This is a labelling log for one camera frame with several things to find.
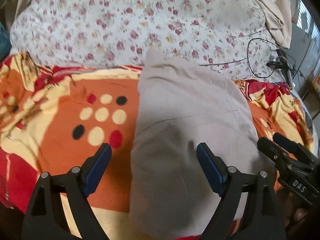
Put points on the white floral quilt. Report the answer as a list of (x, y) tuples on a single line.
[(226, 36)]

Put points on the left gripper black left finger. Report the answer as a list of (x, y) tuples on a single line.
[(45, 217)]

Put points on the orange red patterned blanket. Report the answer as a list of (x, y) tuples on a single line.
[(53, 119)]

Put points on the blue plastic bag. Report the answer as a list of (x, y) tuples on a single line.
[(5, 45)]

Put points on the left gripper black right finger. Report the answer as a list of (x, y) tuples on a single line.
[(248, 206)]

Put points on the beige jacket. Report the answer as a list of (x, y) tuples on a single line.
[(182, 105)]

